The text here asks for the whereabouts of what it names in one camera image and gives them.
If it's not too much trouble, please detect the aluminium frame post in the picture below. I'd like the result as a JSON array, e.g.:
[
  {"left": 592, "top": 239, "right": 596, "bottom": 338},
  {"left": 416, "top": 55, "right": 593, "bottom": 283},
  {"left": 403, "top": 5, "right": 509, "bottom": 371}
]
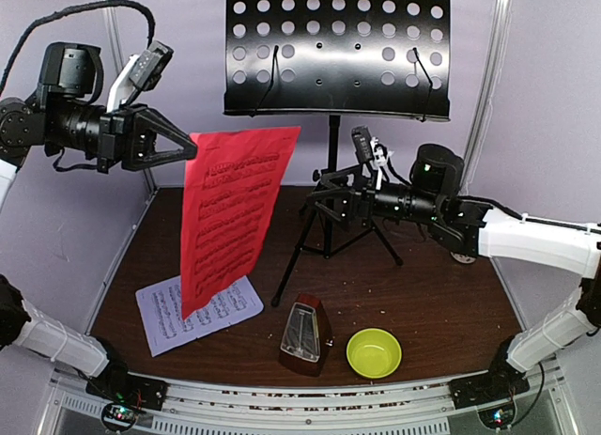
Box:
[
  {"left": 461, "top": 0, "right": 513, "bottom": 194},
  {"left": 103, "top": 7, "right": 157, "bottom": 198}
]

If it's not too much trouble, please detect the white sheet music paper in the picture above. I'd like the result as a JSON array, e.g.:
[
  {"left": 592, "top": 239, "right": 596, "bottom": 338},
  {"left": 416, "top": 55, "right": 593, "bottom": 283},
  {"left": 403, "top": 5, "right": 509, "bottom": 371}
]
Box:
[{"left": 135, "top": 276, "right": 264, "bottom": 357}]

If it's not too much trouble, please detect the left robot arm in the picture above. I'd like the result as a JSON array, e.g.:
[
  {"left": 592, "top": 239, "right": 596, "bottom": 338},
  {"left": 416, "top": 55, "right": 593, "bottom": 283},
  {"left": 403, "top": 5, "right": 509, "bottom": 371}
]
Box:
[{"left": 1, "top": 40, "right": 197, "bottom": 401}]

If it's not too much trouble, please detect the white patterned mug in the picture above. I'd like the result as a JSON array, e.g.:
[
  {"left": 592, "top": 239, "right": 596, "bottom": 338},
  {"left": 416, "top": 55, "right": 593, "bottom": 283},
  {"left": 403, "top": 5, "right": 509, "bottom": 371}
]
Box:
[{"left": 450, "top": 252, "right": 477, "bottom": 265}]

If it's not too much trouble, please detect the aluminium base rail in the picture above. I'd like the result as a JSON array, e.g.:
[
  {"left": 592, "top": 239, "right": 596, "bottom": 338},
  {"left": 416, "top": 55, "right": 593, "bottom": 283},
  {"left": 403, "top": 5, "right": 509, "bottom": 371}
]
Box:
[{"left": 46, "top": 354, "right": 578, "bottom": 435}]

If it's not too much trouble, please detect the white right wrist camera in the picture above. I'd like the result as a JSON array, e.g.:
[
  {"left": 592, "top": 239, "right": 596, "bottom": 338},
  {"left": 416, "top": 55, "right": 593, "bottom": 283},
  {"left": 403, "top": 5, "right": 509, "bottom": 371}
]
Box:
[{"left": 351, "top": 126, "right": 393, "bottom": 186}]

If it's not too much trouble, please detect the black perforated music stand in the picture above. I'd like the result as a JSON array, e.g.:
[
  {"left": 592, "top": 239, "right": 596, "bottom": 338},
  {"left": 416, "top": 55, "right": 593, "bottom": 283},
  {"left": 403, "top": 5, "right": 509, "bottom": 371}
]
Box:
[{"left": 222, "top": 0, "right": 455, "bottom": 308}]

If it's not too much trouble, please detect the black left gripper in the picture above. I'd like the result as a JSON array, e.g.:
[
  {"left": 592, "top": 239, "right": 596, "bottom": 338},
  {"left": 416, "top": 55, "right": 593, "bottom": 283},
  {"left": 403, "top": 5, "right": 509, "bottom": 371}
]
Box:
[{"left": 44, "top": 96, "right": 198, "bottom": 172}]

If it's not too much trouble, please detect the wooden metronome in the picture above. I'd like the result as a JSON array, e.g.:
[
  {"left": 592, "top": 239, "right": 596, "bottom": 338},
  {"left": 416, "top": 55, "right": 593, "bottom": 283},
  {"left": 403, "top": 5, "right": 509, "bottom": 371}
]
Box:
[{"left": 278, "top": 293, "right": 333, "bottom": 377}]

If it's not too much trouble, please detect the right aluminium frame post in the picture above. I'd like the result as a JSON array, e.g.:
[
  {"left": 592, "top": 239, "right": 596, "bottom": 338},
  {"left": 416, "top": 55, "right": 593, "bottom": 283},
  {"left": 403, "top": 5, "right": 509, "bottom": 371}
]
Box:
[{"left": 461, "top": 0, "right": 513, "bottom": 194}]

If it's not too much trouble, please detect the green bowl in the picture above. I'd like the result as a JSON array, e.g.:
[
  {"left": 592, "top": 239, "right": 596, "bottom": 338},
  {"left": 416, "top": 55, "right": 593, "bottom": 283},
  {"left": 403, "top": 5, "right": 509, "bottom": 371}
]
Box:
[{"left": 346, "top": 328, "right": 403, "bottom": 380}]

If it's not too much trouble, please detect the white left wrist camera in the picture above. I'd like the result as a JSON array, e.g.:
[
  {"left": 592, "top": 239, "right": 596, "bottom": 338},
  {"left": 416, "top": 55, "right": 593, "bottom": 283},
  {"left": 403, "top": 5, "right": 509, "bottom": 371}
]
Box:
[{"left": 106, "top": 40, "right": 174, "bottom": 113}]

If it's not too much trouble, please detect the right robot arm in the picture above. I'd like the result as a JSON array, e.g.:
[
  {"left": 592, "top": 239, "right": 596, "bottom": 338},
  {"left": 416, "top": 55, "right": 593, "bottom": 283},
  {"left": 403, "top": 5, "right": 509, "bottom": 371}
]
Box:
[{"left": 307, "top": 144, "right": 600, "bottom": 399}]

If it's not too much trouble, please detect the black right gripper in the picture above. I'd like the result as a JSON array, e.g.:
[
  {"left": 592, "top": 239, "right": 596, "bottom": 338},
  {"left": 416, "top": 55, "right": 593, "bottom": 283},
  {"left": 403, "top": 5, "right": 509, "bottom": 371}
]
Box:
[{"left": 305, "top": 163, "right": 441, "bottom": 233}]

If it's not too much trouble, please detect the left aluminium frame post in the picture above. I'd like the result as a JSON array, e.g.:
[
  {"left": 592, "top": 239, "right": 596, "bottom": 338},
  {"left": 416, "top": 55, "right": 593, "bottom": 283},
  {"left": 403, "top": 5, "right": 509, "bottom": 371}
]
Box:
[{"left": 103, "top": 7, "right": 157, "bottom": 198}]

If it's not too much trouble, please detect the red sheet music paper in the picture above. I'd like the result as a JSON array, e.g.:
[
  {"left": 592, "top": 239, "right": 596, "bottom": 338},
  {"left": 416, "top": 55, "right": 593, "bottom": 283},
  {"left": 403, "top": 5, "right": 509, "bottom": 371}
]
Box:
[{"left": 180, "top": 127, "right": 301, "bottom": 318}]

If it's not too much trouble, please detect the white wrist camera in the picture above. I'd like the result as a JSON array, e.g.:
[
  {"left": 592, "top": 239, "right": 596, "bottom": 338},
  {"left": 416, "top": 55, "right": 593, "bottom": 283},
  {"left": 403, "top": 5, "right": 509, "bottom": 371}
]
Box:
[
  {"left": 351, "top": 126, "right": 393, "bottom": 186},
  {"left": 106, "top": 40, "right": 174, "bottom": 113}
]

